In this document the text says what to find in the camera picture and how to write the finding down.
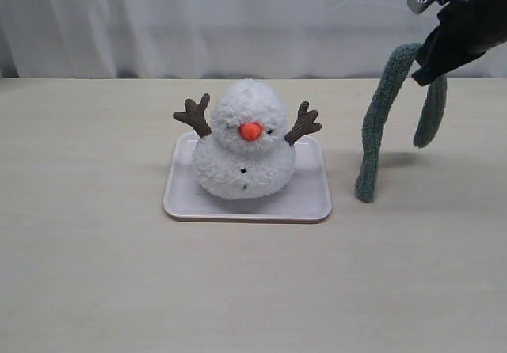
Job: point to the green fleece scarf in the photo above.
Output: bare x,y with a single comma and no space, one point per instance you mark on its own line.
395,72

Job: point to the white rectangular plastic tray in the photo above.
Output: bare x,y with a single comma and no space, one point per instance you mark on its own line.
306,198

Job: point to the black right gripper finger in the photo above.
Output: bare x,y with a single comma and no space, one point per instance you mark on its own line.
427,74
425,56

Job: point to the white plush snowman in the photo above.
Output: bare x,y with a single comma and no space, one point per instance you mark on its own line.
245,148

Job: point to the white background curtain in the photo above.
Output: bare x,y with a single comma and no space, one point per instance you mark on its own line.
205,38

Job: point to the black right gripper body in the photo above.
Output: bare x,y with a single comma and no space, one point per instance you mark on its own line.
467,31

